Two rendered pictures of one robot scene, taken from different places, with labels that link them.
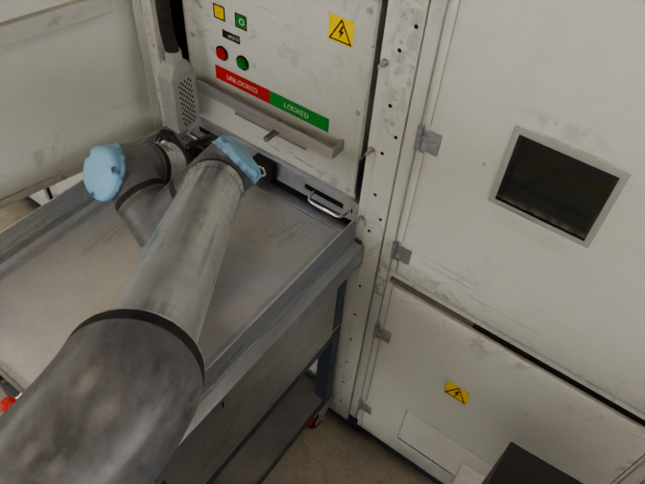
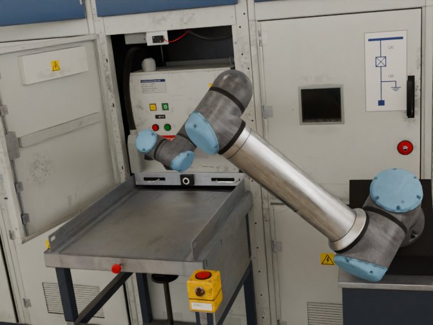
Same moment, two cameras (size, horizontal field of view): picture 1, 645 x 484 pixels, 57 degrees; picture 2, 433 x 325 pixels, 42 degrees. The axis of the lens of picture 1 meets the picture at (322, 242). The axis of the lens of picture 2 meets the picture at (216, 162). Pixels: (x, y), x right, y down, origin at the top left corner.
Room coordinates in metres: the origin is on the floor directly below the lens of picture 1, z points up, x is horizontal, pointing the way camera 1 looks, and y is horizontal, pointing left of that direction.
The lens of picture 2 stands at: (-1.35, 0.59, 1.67)
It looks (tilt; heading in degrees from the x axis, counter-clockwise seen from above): 16 degrees down; 347
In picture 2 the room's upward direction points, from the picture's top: 6 degrees counter-clockwise
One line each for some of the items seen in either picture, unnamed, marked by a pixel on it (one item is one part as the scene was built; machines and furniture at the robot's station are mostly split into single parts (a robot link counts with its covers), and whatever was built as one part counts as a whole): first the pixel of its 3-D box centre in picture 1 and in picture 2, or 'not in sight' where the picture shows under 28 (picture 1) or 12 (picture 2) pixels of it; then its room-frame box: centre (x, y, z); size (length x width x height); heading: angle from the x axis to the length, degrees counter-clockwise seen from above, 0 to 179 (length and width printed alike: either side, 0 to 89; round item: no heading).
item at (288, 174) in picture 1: (274, 159); (189, 177); (1.12, 0.14, 0.89); 0.54 x 0.05 x 0.06; 58
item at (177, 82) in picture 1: (179, 92); (136, 153); (1.16, 0.36, 1.04); 0.08 x 0.05 x 0.17; 148
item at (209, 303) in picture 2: not in sight; (205, 290); (0.13, 0.31, 0.85); 0.08 x 0.08 x 0.10; 58
